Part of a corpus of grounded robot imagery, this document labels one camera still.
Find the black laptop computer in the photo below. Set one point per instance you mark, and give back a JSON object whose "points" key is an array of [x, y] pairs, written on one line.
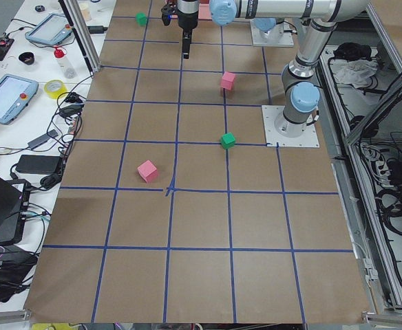
{"points": [[14, 198]]}

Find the pink cube near center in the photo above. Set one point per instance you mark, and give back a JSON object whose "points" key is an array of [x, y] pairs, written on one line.
{"points": [[227, 80]]}

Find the clear bottle red cap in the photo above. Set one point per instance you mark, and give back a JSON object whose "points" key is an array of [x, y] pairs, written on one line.
{"points": [[64, 63]]}

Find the pink cube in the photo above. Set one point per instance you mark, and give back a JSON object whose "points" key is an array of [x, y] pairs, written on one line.
{"points": [[148, 171], [227, 80]]}

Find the near blue teach pendant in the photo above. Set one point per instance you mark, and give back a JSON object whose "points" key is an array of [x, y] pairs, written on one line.
{"points": [[15, 94]]}

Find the black power adapter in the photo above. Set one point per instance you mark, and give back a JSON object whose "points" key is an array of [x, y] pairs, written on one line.
{"points": [[38, 164]]}

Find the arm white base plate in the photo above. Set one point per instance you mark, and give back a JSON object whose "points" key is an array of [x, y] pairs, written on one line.
{"points": [[279, 132], [281, 40]]}

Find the far blue teach pendant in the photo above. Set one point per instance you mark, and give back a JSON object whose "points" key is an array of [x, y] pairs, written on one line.
{"points": [[51, 31]]}

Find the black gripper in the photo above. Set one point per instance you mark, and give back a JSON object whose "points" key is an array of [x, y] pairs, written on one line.
{"points": [[186, 18]]}

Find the pink cube far side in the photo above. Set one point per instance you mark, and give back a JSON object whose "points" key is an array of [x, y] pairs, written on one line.
{"points": [[148, 171]]}

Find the pink plastic bin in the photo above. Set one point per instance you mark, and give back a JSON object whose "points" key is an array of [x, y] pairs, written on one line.
{"points": [[204, 12]]}

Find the green cube near arm base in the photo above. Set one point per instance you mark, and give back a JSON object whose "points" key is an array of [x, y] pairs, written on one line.
{"points": [[227, 140]]}

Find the green cube near bin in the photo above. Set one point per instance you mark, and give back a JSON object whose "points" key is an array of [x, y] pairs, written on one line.
{"points": [[141, 19]]}

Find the yellow tape roll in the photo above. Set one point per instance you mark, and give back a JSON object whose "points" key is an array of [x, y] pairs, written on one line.
{"points": [[55, 89]]}

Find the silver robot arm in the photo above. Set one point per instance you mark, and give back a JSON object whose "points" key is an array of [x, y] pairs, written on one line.
{"points": [[301, 95], [269, 27]]}

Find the blue teach pendant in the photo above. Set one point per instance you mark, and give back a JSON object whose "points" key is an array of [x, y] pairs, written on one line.
{"points": [[51, 31], [15, 94]]}

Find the crumpled white cloth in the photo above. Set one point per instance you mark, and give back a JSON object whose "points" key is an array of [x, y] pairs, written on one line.
{"points": [[356, 73]]}

